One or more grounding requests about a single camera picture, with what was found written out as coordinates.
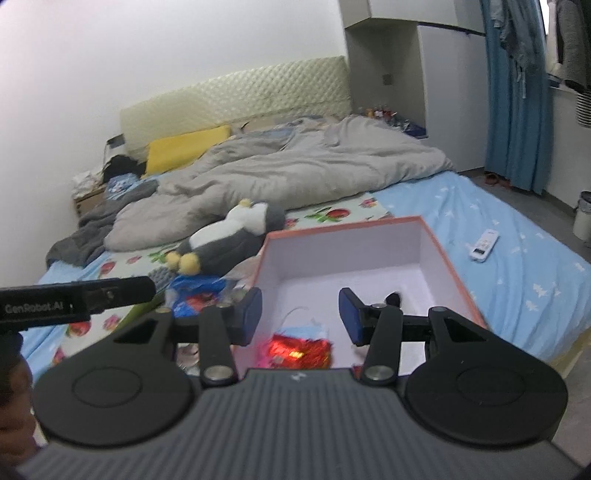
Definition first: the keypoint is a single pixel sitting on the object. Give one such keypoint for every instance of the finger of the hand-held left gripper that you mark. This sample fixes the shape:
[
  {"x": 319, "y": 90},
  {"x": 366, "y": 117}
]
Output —
[{"x": 124, "y": 291}]

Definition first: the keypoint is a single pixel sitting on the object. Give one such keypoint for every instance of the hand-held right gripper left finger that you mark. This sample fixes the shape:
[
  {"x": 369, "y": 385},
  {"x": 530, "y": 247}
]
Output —
[{"x": 249, "y": 318}]

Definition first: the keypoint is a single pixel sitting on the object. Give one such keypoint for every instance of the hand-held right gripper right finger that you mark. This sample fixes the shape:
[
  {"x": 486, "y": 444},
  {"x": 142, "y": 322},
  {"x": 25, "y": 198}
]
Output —
[{"x": 351, "y": 318}]

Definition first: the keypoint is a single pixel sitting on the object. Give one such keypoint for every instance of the panda plush toy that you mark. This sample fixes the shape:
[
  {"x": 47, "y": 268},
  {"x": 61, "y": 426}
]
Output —
[{"x": 393, "y": 298}]

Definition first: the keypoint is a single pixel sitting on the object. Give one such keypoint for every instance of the blue face mask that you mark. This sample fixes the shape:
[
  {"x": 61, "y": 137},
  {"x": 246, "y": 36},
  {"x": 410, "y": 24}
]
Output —
[{"x": 304, "y": 330}]

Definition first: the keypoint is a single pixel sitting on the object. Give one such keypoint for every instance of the pink cardboard box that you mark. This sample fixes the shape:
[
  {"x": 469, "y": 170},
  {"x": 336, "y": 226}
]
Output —
[{"x": 351, "y": 258}]

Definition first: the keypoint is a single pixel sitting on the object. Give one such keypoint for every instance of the red shiny packet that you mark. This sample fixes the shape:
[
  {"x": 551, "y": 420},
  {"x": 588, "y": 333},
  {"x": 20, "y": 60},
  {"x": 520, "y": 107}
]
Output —
[{"x": 300, "y": 351}]

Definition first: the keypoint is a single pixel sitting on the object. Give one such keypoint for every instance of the person's left hand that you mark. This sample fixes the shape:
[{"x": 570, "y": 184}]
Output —
[{"x": 16, "y": 434}]

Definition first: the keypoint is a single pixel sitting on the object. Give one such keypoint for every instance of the grey knit cloth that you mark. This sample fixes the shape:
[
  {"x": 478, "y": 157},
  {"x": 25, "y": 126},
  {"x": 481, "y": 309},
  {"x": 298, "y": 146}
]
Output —
[{"x": 161, "y": 279}]

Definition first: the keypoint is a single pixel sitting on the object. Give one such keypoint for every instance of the blue snack bag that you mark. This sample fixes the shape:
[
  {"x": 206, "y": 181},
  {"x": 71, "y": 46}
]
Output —
[{"x": 198, "y": 295}]

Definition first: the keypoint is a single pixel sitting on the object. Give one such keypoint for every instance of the dark grey blanket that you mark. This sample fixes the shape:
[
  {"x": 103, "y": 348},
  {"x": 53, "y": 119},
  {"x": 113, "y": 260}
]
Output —
[{"x": 101, "y": 221}]

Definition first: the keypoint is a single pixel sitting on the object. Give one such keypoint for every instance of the grey penguin plush toy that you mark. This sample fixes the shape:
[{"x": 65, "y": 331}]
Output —
[{"x": 231, "y": 240}]

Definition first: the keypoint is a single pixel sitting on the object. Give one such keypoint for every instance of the wooden nightstand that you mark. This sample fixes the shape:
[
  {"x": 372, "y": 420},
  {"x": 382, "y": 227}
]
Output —
[{"x": 90, "y": 201}]

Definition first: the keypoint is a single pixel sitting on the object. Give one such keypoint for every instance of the fruit print bed mat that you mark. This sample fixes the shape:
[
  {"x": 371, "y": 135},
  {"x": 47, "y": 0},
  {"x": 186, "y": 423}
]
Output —
[{"x": 332, "y": 214}]

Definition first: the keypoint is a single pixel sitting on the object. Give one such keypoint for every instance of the blue patterned cloth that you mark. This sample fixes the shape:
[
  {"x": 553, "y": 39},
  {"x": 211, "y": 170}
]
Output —
[{"x": 121, "y": 185}]

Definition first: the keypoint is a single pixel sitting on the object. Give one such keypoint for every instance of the black cloth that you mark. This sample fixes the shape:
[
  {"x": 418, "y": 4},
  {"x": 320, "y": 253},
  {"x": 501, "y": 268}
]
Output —
[{"x": 122, "y": 167}]

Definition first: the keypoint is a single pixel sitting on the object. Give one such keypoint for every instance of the white remote control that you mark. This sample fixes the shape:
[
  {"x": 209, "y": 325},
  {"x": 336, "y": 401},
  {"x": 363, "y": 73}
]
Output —
[{"x": 484, "y": 245}]

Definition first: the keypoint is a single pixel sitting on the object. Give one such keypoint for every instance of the yellow pillow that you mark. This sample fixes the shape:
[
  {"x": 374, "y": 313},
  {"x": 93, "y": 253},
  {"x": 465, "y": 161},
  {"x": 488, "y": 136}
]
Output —
[{"x": 184, "y": 145}]

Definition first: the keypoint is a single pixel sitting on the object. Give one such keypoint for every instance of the grey duvet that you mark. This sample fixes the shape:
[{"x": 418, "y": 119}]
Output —
[{"x": 300, "y": 161}]

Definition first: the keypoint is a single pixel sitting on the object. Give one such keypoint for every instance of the blue star print bedsheet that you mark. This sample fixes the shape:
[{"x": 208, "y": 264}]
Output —
[{"x": 508, "y": 240}]

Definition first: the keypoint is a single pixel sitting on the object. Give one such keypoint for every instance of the red slipper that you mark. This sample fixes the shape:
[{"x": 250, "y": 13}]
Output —
[
  {"x": 491, "y": 179},
  {"x": 504, "y": 183}
]

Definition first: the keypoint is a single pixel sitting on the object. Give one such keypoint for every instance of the row of small bottles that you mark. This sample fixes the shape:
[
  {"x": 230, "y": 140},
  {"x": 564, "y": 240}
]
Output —
[{"x": 392, "y": 117}]

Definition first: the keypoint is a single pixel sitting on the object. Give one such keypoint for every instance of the cream padded headboard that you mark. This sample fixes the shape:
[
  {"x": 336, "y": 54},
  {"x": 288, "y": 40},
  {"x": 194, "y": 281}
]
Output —
[{"x": 231, "y": 94}]

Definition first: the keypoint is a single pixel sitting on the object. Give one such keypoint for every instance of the white wardrobe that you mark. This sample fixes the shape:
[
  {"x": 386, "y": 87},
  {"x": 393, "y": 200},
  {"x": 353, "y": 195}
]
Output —
[{"x": 438, "y": 83}]

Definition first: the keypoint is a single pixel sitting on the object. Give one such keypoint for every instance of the white trash bin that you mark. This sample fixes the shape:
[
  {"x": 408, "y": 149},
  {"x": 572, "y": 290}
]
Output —
[{"x": 583, "y": 217}]

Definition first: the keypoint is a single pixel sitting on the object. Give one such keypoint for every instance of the blue curtain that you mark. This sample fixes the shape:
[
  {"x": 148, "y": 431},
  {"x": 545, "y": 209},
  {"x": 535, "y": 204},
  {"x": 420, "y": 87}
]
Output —
[{"x": 517, "y": 115}]

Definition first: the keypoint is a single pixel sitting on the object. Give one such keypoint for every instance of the striped hanging cloth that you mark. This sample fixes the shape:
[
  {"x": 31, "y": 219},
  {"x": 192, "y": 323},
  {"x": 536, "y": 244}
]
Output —
[{"x": 584, "y": 108}]

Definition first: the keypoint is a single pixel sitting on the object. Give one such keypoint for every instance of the grey hanging denim garment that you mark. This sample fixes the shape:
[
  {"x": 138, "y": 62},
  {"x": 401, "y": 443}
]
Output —
[{"x": 512, "y": 32}]

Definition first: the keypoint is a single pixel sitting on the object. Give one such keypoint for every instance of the dark hanging coat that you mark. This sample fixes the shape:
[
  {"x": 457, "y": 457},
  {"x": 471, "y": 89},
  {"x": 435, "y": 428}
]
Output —
[{"x": 575, "y": 41}]

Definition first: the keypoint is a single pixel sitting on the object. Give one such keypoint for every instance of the wall charger plug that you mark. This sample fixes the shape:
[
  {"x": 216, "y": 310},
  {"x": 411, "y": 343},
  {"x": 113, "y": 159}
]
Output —
[{"x": 115, "y": 142}]

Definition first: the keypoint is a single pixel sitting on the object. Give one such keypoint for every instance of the dark wall switch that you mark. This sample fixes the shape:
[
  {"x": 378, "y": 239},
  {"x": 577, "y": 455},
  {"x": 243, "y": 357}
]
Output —
[{"x": 387, "y": 80}]

